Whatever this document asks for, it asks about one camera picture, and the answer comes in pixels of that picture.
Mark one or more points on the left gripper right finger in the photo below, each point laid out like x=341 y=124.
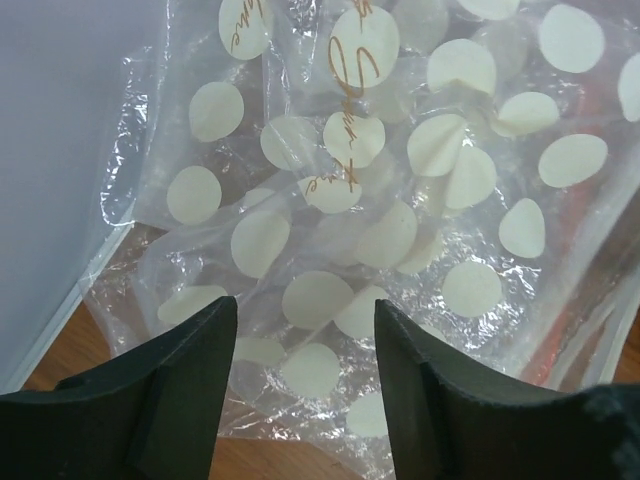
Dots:
x=451 y=417

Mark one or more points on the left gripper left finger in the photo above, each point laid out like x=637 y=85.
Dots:
x=151 y=413

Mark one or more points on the polka dot bag stack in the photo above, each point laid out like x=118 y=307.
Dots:
x=476 y=163

